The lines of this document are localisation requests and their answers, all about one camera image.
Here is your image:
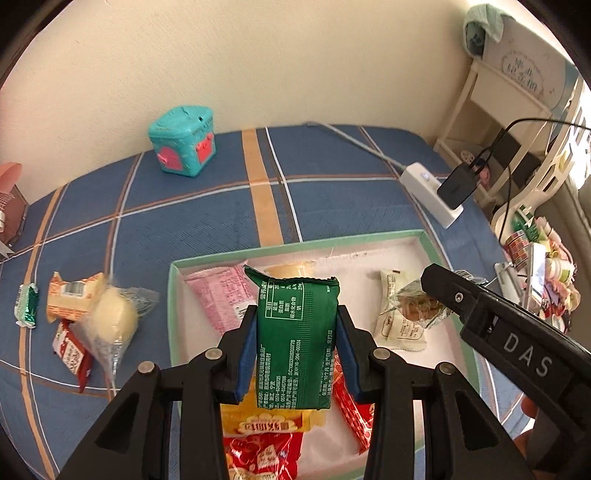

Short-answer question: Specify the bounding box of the clear white bun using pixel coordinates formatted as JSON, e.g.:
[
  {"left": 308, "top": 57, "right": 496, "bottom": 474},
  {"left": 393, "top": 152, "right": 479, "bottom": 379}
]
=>
[{"left": 72, "top": 281, "right": 160, "bottom": 396}]

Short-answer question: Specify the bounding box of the orange cream cake packet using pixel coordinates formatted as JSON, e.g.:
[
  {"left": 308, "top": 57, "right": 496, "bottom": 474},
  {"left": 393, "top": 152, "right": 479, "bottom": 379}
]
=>
[{"left": 46, "top": 272, "right": 107, "bottom": 323}]

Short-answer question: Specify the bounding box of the dark green biscuit packet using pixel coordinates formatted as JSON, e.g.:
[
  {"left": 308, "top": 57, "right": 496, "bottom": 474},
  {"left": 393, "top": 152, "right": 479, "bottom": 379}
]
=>
[{"left": 245, "top": 265, "right": 341, "bottom": 410}]

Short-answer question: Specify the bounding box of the white rack with snacks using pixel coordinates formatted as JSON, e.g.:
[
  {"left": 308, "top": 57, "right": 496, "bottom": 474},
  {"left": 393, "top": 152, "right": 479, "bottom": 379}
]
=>
[{"left": 492, "top": 81, "right": 590, "bottom": 332}]

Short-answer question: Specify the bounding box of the person's right hand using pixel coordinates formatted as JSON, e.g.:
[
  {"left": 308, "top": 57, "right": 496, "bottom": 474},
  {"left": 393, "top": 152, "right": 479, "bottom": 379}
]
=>
[{"left": 514, "top": 397, "right": 539, "bottom": 457}]

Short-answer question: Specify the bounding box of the red white snack packet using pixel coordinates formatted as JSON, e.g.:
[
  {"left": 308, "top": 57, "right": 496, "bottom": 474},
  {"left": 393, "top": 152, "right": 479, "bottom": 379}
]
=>
[{"left": 52, "top": 320, "right": 93, "bottom": 393}]

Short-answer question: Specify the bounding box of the yellow snack bag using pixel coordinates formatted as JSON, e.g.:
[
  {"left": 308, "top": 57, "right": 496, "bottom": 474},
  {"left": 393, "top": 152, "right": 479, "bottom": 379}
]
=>
[{"left": 221, "top": 378, "right": 325, "bottom": 437}]

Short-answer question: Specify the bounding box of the red packet in tray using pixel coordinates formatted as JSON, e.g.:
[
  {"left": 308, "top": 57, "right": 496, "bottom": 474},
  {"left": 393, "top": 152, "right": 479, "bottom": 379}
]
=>
[{"left": 332, "top": 355, "right": 375, "bottom": 454}]

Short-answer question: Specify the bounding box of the red snack bag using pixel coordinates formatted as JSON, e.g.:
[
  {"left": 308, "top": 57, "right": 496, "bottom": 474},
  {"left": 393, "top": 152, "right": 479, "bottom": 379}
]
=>
[{"left": 223, "top": 432, "right": 304, "bottom": 480}]

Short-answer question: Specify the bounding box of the cream cookie packet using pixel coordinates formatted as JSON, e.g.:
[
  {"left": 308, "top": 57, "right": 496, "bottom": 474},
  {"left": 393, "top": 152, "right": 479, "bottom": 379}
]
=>
[{"left": 374, "top": 270, "right": 427, "bottom": 352}]

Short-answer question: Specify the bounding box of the clear wrapped brown cookie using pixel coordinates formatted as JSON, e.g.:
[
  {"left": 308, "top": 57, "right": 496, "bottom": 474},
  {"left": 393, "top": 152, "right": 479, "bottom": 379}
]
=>
[{"left": 386, "top": 279, "right": 452, "bottom": 329}]

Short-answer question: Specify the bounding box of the small green white snack packet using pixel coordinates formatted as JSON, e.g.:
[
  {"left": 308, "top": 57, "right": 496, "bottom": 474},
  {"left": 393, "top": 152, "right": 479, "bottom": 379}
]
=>
[{"left": 14, "top": 283, "right": 39, "bottom": 329}]

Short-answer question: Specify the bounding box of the pink snack packet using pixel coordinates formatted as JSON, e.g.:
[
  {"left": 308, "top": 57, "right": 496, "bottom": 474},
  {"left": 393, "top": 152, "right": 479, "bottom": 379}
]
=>
[{"left": 184, "top": 263, "right": 256, "bottom": 334}]

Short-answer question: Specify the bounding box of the green rimmed snack tray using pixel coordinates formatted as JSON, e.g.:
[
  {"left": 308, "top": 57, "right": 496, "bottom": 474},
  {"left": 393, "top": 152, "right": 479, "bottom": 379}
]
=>
[{"left": 166, "top": 229, "right": 491, "bottom": 480}]

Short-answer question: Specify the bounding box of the black power adapter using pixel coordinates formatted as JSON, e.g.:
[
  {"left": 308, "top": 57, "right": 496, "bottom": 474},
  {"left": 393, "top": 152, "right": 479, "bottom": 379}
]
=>
[{"left": 437, "top": 163, "right": 479, "bottom": 210}]

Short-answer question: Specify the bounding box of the white power strip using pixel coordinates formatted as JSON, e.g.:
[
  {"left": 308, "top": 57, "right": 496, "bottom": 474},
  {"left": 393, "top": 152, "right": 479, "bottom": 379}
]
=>
[{"left": 400, "top": 162, "right": 464, "bottom": 229}]

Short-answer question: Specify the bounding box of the white shelf unit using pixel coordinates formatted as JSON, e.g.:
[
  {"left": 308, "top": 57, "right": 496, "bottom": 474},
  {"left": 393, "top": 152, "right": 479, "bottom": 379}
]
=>
[{"left": 433, "top": 4, "right": 578, "bottom": 209}]

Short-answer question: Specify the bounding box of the clear hexagonal vase base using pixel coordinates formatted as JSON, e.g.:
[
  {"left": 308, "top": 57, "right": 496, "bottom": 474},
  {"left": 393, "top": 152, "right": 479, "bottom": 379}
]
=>
[{"left": 1, "top": 185, "right": 29, "bottom": 248}]

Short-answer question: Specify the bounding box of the pink paper flower bouquet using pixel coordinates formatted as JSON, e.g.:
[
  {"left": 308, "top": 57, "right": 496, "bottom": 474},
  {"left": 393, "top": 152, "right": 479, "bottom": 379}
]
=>
[{"left": 0, "top": 162, "right": 22, "bottom": 194}]

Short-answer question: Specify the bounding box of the teal toy house box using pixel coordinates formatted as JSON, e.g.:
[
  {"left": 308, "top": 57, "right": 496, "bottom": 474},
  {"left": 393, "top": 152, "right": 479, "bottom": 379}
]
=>
[{"left": 148, "top": 105, "right": 216, "bottom": 177}]

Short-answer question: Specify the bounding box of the white power cable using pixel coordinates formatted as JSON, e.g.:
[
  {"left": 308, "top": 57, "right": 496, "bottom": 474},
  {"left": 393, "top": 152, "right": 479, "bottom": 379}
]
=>
[{"left": 303, "top": 120, "right": 410, "bottom": 173}]

